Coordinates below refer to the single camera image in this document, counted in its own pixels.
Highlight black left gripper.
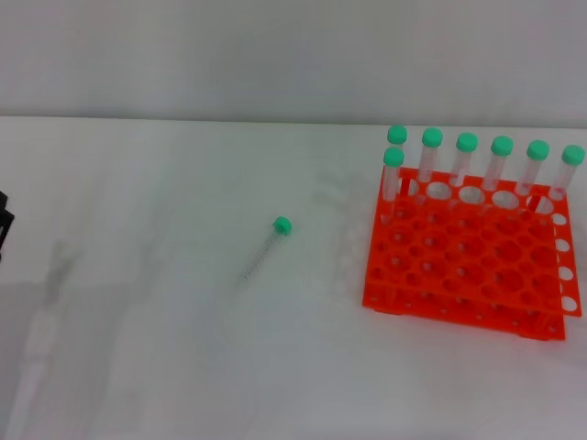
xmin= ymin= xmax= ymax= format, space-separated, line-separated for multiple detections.
xmin=0 ymin=190 xmax=17 ymax=264

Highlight green capped test tube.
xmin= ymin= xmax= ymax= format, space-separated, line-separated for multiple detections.
xmin=513 ymin=138 xmax=551 ymax=198
xmin=381 ymin=146 xmax=406 ymax=226
xmin=386 ymin=125 xmax=409 ymax=152
xmin=481 ymin=135 xmax=515 ymax=193
xmin=448 ymin=131 xmax=480 ymax=187
xmin=238 ymin=214 xmax=294 ymax=282
xmin=548 ymin=144 xmax=587 ymax=202
xmin=415 ymin=126 xmax=445 ymax=205

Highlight orange test tube rack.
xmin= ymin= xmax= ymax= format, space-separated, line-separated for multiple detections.
xmin=360 ymin=165 xmax=583 ymax=343

